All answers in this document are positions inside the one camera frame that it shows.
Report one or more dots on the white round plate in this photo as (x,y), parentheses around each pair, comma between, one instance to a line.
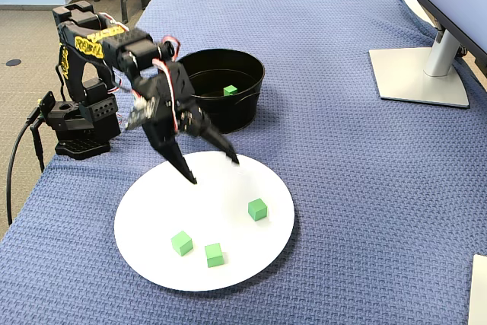
(247,249)

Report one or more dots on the black round metal bucket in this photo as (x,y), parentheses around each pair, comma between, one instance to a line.
(243,112)

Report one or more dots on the green cube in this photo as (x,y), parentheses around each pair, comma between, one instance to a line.
(257,210)
(182,243)
(230,90)
(213,255)

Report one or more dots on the monitor on silver stand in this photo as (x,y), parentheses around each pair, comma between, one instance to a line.
(414,77)

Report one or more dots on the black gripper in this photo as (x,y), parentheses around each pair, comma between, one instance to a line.
(163,132)

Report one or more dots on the bare wrist camera circuit board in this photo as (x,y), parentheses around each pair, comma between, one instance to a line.
(139,113)

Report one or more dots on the white flat object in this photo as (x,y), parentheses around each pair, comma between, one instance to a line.
(479,290)

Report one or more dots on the blue woven tablecloth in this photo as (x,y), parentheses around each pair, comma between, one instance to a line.
(342,188)

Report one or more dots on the black round floor outlet cover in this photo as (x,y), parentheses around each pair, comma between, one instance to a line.
(13,62)

